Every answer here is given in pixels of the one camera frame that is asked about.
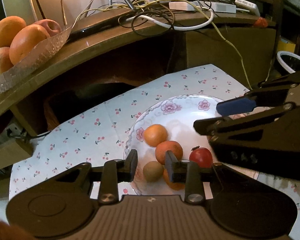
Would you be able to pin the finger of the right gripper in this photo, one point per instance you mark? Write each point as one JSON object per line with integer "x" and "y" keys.
{"x": 273, "y": 125}
{"x": 235, "y": 106}

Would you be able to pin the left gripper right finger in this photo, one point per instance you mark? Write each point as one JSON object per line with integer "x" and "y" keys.
{"x": 186, "y": 173}

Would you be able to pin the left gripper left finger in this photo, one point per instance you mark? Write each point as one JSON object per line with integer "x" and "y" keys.
{"x": 114, "y": 172}

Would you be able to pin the oval red tomato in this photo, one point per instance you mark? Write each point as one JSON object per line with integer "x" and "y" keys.
{"x": 202, "y": 156}

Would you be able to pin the brown kiwi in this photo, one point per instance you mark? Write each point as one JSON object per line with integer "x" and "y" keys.
{"x": 153, "y": 171}

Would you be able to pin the oval orange tangerine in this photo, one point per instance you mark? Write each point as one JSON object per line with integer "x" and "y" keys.
{"x": 155, "y": 134}

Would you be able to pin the white floral plate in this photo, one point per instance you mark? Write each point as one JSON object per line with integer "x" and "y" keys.
{"x": 172, "y": 139}

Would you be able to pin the cherry print tablecloth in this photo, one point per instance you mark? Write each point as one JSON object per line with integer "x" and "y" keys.
{"x": 100, "y": 134}

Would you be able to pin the small red fruit on shelf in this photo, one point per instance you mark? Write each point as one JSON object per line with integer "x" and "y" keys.
{"x": 260, "y": 23}

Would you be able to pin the white router box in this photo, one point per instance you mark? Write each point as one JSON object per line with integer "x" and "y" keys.
{"x": 251, "y": 7}

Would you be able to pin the white power strip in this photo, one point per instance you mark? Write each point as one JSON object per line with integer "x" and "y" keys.
{"x": 215, "y": 6}

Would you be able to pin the wooden tv cabinet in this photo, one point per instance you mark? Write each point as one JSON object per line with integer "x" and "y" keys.
{"x": 99, "y": 67}

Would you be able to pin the leaf shaped glass tray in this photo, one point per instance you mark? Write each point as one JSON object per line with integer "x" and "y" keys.
{"x": 37, "y": 57}

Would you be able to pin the black flat device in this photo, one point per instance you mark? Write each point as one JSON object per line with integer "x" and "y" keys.
{"x": 98, "y": 22}

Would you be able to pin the red apple on tray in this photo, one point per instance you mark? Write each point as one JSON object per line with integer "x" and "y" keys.
{"x": 51, "y": 26}

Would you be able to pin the front orange on tray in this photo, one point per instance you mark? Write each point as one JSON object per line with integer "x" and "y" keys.
{"x": 25, "y": 41}

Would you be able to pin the orange on tray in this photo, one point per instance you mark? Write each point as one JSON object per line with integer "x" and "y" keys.
{"x": 9, "y": 27}
{"x": 25, "y": 41}

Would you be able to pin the top orange on tray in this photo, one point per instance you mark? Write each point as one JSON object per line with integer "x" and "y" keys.
{"x": 9, "y": 27}

